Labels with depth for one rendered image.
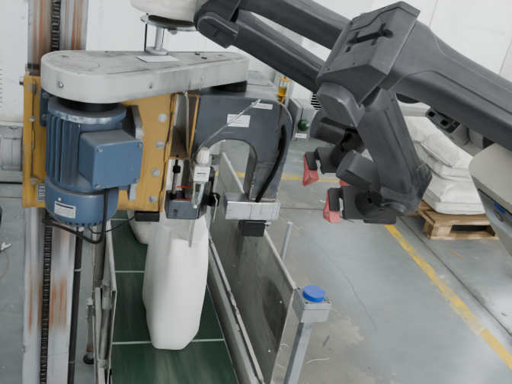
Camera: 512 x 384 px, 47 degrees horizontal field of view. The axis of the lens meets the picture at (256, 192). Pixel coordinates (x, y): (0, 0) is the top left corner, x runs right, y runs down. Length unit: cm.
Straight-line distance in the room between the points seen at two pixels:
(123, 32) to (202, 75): 283
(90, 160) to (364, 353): 201
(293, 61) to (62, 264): 84
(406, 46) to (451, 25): 585
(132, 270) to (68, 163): 125
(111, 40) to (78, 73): 300
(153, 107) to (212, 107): 14
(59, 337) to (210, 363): 54
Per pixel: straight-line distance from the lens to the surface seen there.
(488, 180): 110
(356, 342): 294
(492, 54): 683
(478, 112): 62
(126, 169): 116
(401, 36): 61
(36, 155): 142
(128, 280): 236
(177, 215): 149
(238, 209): 152
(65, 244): 159
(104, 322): 182
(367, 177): 103
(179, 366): 201
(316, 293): 161
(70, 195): 123
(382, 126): 76
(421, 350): 305
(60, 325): 174
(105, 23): 410
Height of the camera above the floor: 173
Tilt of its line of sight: 25 degrees down
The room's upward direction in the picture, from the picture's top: 11 degrees clockwise
